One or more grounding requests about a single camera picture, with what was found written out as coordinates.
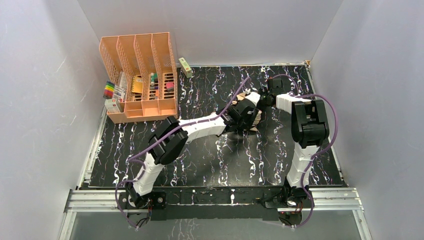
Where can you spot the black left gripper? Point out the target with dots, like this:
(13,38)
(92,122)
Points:
(251,117)

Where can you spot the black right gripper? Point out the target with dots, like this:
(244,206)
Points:
(265,99)

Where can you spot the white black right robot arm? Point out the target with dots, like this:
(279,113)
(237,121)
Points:
(309,126)

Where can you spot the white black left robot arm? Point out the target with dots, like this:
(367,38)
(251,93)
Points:
(169,140)

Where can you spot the green white small box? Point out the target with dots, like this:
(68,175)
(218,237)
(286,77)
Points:
(187,70)

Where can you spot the pink eraser in organizer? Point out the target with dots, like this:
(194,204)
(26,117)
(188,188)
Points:
(169,86)

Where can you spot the peach plastic desk organizer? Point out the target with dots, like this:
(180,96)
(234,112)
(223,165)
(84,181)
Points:
(145,66)

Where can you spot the yellow notebook in organizer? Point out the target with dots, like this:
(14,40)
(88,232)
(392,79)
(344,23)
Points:
(137,85)

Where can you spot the small white cardboard box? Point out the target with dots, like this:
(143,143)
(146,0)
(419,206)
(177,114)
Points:
(113,106)

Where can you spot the colourful marker pen set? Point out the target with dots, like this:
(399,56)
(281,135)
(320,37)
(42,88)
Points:
(109,90)

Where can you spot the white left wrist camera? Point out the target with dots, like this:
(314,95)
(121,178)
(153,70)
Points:
(253,97)

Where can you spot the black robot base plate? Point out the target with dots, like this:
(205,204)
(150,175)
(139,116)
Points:
(269,203)

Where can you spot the aluminium table edge rail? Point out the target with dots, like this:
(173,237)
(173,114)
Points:
(215,177)

